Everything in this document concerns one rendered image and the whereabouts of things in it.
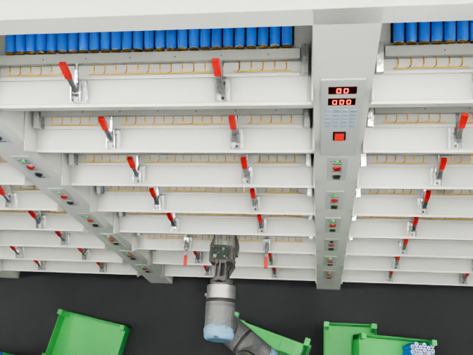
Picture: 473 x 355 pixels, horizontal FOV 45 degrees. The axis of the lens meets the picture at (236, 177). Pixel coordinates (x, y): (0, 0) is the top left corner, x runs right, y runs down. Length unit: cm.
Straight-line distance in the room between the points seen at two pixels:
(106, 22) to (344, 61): 36
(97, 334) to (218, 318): 89
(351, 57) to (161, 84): 35
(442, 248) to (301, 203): 58
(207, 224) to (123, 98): 76
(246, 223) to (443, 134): 73
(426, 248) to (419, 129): 78
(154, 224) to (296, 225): 44
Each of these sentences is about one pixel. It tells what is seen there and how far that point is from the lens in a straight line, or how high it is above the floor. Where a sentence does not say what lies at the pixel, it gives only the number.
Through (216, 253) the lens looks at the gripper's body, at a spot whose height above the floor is 66.
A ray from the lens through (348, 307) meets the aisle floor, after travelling 239.
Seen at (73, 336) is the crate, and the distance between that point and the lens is 257.
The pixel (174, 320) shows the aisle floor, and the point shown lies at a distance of 244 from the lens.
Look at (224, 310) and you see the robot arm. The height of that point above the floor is 64.
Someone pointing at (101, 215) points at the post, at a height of 87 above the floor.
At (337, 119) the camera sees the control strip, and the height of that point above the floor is 143.
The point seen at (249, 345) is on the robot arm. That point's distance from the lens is 184.
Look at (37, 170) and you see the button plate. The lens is 142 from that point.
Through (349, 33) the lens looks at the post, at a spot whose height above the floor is 167.
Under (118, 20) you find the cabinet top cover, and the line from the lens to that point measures 85.
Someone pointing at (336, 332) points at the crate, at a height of 0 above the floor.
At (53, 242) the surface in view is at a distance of 210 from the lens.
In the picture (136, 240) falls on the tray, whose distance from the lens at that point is 198.
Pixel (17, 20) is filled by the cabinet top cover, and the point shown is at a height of 173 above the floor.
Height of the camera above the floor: 234
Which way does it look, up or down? 65 degrees down
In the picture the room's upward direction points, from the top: 18 degrees counter-clockwise
